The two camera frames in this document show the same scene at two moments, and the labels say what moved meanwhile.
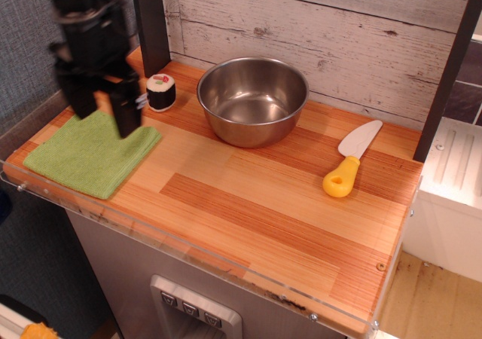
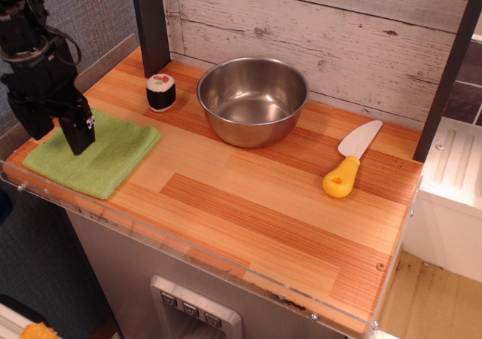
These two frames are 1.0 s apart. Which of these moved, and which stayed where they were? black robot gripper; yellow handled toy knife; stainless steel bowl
Moved: black robot gripper
Stayed: yellow handled toy knife; stainless steel bowl
